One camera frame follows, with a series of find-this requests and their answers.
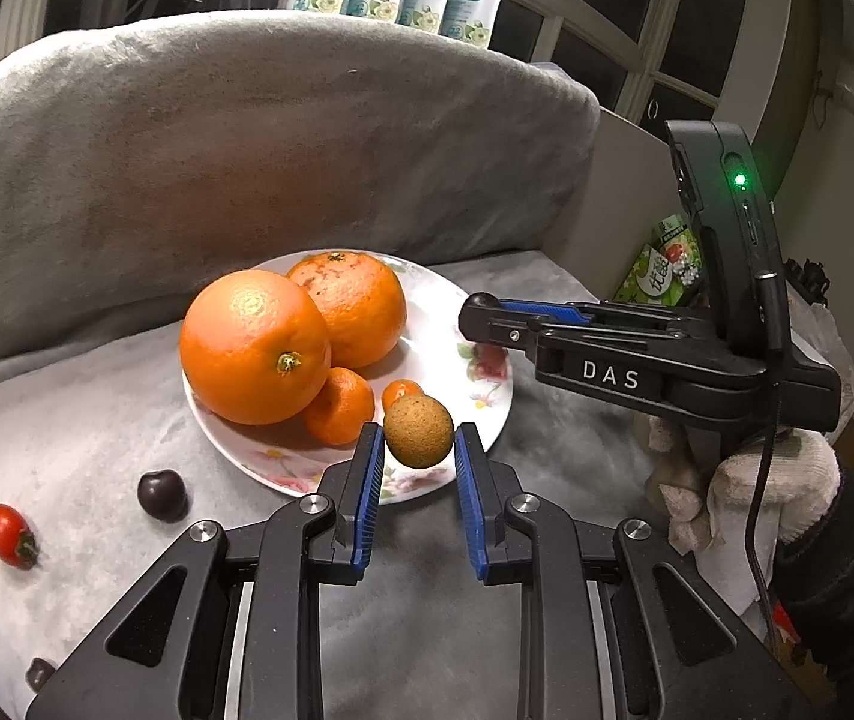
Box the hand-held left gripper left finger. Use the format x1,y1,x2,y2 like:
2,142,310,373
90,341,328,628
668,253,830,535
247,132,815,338
25,422,386,720

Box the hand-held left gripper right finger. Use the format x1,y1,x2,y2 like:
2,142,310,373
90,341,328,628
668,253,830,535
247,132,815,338
454,422,818,720

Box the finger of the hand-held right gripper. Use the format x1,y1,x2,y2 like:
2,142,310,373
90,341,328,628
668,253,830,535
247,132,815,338
500,298,710,326
459,292,707,352

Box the white floral plate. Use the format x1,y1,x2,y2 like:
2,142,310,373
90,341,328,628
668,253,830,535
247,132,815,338
182,249,513,503

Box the brown longan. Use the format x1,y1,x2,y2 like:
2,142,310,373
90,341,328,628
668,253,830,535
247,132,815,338
383,394,454,468

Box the small mandarin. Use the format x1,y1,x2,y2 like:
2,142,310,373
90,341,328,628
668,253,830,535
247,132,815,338
302,367,377,446

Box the tiny orange kumquat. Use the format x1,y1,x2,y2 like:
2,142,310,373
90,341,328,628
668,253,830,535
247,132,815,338
382,379,425,410

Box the medium bumpy mandarin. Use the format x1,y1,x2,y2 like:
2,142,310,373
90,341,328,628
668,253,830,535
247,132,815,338
286,250,407,370

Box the large orange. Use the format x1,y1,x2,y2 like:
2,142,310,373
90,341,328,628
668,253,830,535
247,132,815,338
179,270,333,426

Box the person's right forearm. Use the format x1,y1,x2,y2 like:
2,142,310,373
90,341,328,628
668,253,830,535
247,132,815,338
772,465,854,685

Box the person's right hand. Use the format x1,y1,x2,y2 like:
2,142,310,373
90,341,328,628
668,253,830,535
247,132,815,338
637,412,842,578

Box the white plastic bag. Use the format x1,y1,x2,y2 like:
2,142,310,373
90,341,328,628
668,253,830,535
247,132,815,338
788,298,854,432

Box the green printed package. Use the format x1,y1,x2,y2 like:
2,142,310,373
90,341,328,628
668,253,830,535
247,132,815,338
613,216,705,308

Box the grey plush cushion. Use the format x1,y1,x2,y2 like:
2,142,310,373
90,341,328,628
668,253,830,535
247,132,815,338
0,9,602,376

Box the grey plush blanket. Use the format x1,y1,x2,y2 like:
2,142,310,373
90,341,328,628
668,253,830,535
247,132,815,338
0,247,773,720

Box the red cherry tomato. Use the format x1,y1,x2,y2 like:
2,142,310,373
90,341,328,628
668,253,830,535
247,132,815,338
0,504,41,569

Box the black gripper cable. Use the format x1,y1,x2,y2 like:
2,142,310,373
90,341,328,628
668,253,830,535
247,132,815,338
744,270,794,691

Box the white window frame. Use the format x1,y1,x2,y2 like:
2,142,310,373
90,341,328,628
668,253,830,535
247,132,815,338
0,0,848,136

